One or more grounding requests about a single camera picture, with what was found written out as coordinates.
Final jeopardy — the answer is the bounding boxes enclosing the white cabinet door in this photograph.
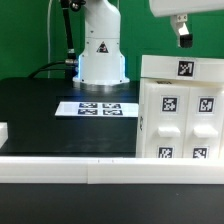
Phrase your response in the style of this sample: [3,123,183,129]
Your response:
[183,86,224,159]
[145,85,189,158]

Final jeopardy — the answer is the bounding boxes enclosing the white fence rail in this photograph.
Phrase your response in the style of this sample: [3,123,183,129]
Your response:
[0,156,224,184]
[0,122,8,149]

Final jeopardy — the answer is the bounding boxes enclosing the white thin cable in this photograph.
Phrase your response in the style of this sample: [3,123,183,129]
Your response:
[47,0,54,79]

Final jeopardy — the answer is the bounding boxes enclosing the white left fence rail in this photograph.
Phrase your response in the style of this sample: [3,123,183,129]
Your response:
[0,122,8,149]

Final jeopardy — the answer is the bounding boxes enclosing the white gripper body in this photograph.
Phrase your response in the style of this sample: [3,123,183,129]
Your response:
[149,0,224,17]

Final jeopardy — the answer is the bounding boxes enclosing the white marker base sheet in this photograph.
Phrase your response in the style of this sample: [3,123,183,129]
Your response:
[55,101,138,118]

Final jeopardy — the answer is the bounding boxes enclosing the white cabinet body box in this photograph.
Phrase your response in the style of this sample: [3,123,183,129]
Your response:
[136,78,224,158]

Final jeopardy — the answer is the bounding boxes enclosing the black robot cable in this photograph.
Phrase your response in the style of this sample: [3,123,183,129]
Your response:
[27,0,84,81]

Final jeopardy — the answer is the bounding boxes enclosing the white front fence rail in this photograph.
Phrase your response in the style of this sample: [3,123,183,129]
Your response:
[0,156,224,184]

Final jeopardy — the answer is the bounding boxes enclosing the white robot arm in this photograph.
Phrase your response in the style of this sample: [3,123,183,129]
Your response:
[73,0,224,89]

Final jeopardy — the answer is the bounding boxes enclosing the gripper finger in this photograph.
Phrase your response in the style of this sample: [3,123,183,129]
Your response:
[170,14,193,48]

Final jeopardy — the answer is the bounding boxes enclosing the white cabinet top block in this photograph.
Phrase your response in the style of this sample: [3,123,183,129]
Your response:
[141,55,224,83]

